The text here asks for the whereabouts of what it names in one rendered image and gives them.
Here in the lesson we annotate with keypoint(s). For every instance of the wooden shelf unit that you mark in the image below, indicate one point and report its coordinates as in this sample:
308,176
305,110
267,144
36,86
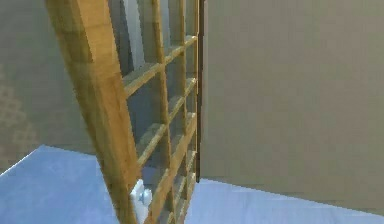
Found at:
100,100

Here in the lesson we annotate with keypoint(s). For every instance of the white lumpy object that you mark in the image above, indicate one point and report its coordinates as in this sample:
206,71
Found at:
141,200

